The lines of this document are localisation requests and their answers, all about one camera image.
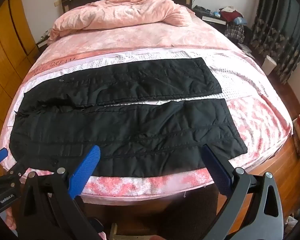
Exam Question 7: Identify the black quilted pants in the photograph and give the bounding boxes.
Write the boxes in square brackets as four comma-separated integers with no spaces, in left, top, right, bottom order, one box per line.
[9,57,248,177]

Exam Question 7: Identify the white waste bin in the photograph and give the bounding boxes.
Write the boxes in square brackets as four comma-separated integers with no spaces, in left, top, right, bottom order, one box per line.
[261,56,277,76]

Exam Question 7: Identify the plaid cloth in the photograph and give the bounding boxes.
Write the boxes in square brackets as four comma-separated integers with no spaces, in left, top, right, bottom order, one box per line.
[224,24,245,43]

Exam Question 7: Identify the wooden stool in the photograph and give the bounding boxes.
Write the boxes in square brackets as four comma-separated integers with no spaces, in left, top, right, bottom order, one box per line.
[110,222,134,240]

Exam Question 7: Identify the pink velvet bed sheet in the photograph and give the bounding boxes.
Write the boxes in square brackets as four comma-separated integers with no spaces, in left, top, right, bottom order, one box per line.
[35,7,243,63]

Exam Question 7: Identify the wooden bed frame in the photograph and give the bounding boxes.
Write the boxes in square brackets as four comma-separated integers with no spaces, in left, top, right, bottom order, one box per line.
[82,140,300,240]

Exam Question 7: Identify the dark red cloth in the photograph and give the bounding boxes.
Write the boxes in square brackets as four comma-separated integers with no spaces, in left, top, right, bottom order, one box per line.
[220,7,244,22]

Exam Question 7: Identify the pink fluffy comforter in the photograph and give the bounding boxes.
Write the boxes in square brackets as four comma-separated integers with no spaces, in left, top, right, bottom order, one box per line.
[47,0,197,46]

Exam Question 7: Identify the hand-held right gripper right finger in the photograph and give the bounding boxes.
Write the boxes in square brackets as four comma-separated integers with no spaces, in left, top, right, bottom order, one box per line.
[201,144,284,240]

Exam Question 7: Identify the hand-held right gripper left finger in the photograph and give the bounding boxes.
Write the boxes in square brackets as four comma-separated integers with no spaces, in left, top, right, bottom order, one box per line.
[22,144,103,240]

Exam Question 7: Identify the dark patterned curtain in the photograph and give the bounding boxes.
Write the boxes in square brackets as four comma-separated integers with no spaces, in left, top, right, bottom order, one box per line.
[250,0,300,85]

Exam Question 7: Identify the pink patterned towel blanket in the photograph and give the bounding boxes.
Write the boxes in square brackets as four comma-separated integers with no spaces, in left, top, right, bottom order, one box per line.
[0,47,294,202]

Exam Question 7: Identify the orange wooden wardrobe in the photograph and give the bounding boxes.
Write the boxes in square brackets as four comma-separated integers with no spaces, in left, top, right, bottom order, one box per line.
[0,0,40,143]

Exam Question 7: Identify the small dark bedside table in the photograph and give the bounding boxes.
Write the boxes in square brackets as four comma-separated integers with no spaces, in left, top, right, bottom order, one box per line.
[36,29,51,48]

